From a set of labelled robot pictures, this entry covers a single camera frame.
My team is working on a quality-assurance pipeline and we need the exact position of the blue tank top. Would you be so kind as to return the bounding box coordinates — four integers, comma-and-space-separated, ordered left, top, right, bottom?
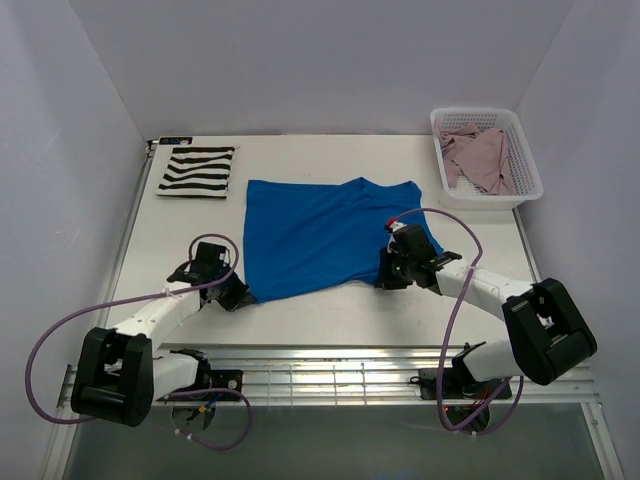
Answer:
243, 177, 427, 303

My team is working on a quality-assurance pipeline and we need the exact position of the black white striped tank top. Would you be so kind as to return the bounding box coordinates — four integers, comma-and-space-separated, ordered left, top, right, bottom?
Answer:
156, 146, 237, 199

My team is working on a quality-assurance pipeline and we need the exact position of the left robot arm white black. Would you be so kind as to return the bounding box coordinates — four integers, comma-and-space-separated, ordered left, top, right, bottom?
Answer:
71, 242, 255, 427

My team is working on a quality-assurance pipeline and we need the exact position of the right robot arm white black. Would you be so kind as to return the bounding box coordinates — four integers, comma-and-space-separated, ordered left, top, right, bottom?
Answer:
374, 221, 598, 397

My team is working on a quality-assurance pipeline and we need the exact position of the white plastic basket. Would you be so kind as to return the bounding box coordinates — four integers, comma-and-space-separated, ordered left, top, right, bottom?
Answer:
430, 107, 544, 210

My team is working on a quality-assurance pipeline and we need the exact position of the pink garment in basket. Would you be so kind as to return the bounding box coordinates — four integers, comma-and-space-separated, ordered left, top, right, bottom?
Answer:
434, 121, 516, 196

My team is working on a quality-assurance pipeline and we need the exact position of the blue label sticker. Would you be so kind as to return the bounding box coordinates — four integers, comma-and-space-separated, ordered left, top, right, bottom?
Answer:
158, 136, 193, 146

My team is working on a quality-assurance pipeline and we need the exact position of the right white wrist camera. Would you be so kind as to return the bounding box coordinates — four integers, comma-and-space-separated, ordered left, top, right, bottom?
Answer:
384, 218, 407, 252

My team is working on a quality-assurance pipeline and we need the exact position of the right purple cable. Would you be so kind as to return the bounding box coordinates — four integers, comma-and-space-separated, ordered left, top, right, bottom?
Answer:
387, 207, 525, 437

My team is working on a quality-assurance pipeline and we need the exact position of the purple cable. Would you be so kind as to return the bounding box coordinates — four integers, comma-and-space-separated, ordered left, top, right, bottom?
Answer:
387, 207, 525, 437
25, 232, 254, 452

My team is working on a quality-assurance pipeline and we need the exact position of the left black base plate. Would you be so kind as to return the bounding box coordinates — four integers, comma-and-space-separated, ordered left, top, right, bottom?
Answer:
168, 369, 244, 403

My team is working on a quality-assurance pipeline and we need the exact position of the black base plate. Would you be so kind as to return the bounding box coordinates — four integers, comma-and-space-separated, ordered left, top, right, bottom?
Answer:
168, 369, 244, 403
409, 368, 501, 400

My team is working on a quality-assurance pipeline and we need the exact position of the aluminium rail frame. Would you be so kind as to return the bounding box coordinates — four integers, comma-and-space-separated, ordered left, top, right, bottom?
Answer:
57, 139, 599, 409

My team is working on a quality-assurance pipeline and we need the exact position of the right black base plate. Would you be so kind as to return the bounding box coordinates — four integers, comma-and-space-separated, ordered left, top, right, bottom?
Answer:
409, 368, 501, 400

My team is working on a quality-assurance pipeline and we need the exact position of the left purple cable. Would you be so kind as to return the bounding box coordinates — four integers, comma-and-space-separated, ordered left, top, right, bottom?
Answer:
25, 232, 254, 452

